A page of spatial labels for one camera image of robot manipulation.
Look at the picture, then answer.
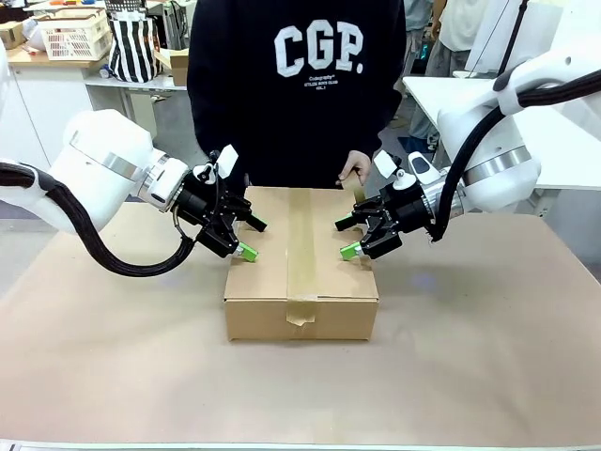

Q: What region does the black white striped bag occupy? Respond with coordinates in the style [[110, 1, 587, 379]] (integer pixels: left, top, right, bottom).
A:
[[105, 0, 162, 85]]

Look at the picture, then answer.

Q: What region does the brown cardboard box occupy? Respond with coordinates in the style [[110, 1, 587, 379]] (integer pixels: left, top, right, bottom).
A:
[[223, 185, 380, 343]]

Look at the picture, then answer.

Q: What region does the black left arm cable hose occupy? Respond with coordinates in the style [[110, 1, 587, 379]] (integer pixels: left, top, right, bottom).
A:
[[0, 162, 210, 278]]

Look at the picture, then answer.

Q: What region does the aluminium frame rail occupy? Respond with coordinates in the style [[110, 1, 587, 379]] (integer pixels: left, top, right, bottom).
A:
[[0, 441, 601, 451]]

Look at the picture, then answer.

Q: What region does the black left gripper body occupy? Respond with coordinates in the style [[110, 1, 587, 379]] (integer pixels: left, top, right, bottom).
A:
[[173, 177, 236, 248]]

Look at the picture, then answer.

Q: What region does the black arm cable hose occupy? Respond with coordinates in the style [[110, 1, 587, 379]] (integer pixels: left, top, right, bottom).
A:
[[429, 68, 601, 244], [0, 162, 210, 278]]

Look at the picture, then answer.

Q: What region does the background person white shirt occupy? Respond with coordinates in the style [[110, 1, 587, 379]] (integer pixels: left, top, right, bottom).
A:
[[420, 0, 475, 151]]

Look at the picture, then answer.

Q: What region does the white tag on gripper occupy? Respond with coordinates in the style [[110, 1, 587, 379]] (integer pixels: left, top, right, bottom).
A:
[[374, 150, 396, 179], [217, 144, 239, 179]]

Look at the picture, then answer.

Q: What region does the person in black hoodie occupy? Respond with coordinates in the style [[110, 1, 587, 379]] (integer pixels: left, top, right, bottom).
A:
[[186, 0, 408, 189]]

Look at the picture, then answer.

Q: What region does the brown packing tape piece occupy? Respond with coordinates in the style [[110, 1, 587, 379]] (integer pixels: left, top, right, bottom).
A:
[[338, 177, 371, 208]]

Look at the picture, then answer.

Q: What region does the white plastic basket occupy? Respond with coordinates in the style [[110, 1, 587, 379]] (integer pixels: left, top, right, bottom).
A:
[[37, 8, 112, 61]]

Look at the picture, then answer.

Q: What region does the white tag on left gripper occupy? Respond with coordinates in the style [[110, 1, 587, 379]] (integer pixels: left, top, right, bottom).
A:
[[217, 144, 239, 179]]

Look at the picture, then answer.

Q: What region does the white plastic bag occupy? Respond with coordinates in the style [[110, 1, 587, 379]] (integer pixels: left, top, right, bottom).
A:
[[21, 16, 46, 53]]

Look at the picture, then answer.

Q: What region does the brown packing tape strip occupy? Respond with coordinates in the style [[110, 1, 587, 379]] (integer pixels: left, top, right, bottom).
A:
[[285, 187, 321, 326]]

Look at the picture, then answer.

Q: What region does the background person teal top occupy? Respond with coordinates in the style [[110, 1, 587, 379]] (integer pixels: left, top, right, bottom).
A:
[[403, 0, 438, 62]]

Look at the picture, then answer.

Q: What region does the white panel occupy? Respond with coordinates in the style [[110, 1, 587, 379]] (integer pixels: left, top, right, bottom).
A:
[[469, 0, 564, 76]]

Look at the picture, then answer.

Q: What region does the white tag on right gripper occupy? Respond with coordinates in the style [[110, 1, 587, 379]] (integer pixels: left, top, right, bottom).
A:
[[374, 150, 396, 179]]

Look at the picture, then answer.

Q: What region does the white desk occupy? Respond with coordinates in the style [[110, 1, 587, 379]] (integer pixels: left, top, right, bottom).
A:
[[84, 74, 189, 142]]

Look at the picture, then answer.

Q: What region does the white cabinet wooden top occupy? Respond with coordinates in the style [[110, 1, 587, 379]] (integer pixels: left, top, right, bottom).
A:
[[0, 44, 112, 170]]

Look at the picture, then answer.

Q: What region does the person's left hand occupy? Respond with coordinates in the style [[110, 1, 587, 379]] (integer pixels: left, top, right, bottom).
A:
[[336, 150, 374, 186]]

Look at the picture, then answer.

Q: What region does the person's left forearm black sleeve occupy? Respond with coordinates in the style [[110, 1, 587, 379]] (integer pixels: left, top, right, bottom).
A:
[[356, 84, 408, 159]]

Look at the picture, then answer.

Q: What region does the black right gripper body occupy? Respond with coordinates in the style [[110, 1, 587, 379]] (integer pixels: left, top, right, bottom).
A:
[[378, 180, 436, 241]]

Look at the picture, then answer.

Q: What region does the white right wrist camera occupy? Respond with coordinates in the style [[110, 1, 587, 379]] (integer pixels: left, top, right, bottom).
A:
[[407, 150, 447, 189]]

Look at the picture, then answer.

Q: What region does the black pole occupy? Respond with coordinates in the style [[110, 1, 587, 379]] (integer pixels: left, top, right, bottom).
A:
[[509, 0, 531, 71]]

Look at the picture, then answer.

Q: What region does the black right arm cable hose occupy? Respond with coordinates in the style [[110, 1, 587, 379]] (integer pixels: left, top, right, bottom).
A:
[[429, 68, 601, 244]]

